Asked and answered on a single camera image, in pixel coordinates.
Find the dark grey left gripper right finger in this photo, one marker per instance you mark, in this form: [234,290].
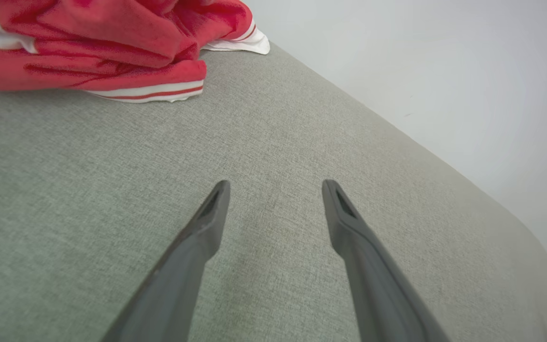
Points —
[378,294]

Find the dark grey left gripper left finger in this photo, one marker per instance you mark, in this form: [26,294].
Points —
[174,285]

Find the red white basketball jersey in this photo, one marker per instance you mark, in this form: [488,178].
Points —
[112,33]

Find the grey fabric sofa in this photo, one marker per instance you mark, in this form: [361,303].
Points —
[112,190]

